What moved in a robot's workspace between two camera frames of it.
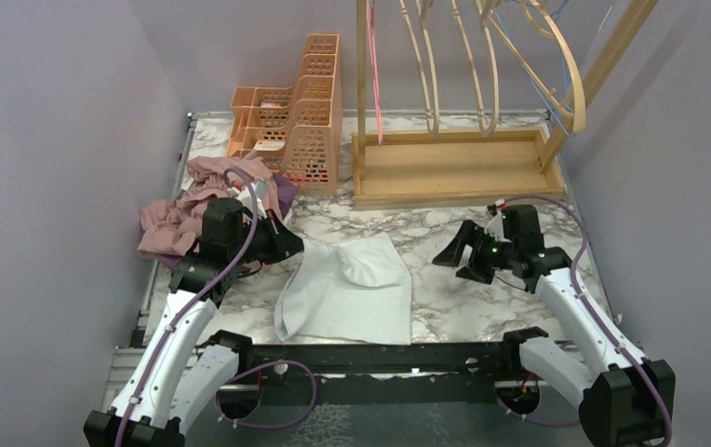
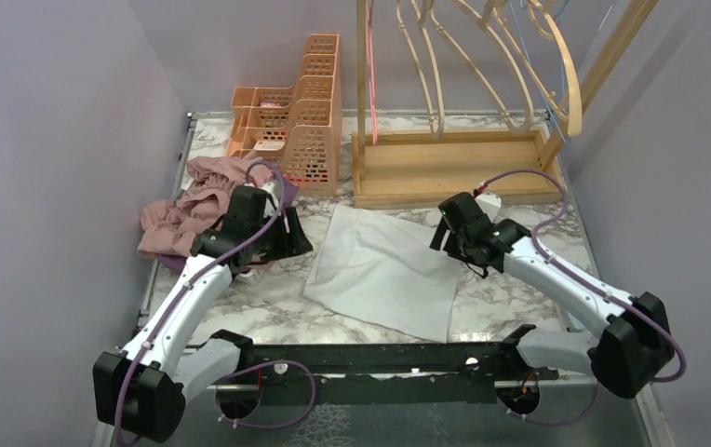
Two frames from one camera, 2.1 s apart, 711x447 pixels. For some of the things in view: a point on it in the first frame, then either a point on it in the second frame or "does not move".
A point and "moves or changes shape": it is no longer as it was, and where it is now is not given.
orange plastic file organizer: x=296 y=129 does not move
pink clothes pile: x=174 y=226 does not move
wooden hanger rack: x=420 y=168 does not move
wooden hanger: x=485 y=131 → x=486 y=20
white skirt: x=355 y=291 moves or changes shape
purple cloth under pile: x=286 y=193 does not move
